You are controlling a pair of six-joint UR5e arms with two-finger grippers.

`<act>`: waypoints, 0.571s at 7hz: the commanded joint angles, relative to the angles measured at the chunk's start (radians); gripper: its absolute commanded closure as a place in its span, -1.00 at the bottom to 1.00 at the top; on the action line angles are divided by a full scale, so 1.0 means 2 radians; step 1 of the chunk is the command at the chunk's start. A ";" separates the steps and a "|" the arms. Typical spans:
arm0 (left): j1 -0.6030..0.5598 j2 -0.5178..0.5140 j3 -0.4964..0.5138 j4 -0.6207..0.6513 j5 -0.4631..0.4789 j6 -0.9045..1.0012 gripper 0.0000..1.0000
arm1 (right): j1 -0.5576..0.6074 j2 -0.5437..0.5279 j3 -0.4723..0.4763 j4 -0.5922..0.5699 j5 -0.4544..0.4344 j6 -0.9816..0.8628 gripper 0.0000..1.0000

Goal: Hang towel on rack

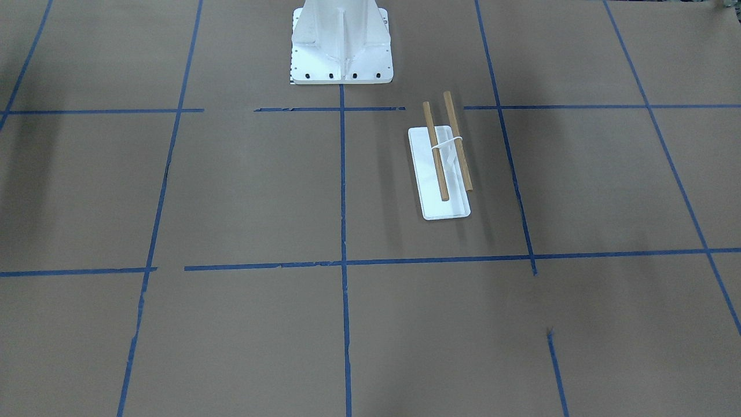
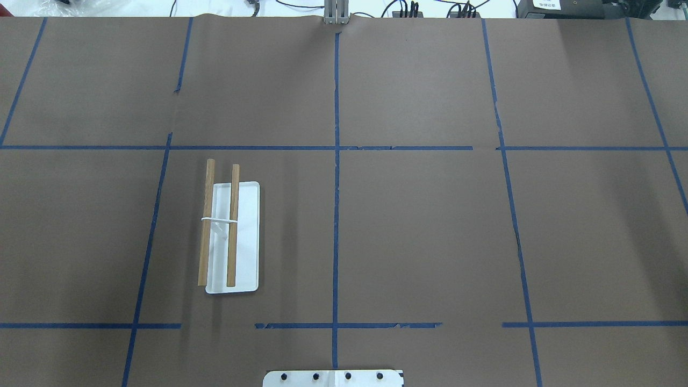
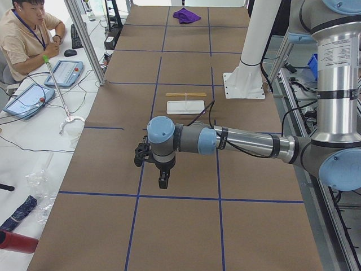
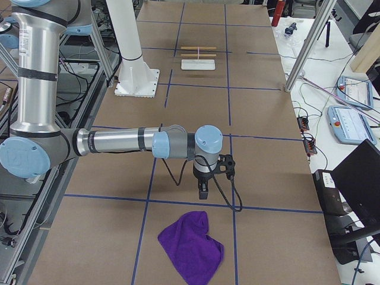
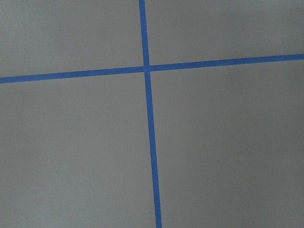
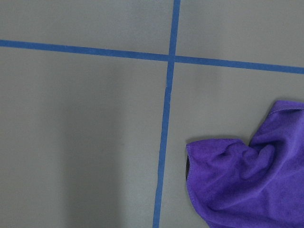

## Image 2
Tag wooden rack bar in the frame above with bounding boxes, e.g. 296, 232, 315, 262
197, 159, 216, 286
226, 164, 240, 287

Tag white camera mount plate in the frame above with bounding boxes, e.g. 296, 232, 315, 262
262, 369, 405, 386

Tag aluminium profile post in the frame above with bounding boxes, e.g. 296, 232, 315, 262
324, 0, 350, 25

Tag right wooden rack bar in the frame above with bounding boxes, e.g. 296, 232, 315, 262
226, 164, 240, 287

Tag left wooden rack bar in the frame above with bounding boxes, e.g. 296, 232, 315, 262
197, 159, 216, 286

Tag black power box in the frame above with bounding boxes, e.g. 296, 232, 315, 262
517, 1, 605, 19

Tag white towel rack base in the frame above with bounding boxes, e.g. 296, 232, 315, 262
202, 182, 260, 295

